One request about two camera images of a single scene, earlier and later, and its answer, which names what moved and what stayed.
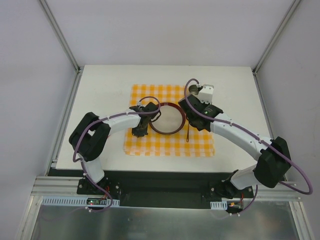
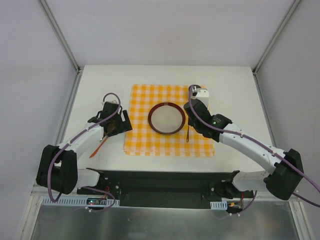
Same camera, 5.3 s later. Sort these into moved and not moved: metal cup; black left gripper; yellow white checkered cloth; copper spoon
Moved: black left gripper
Not moved: copper spoon; yellow white checkered cloth; metal cup
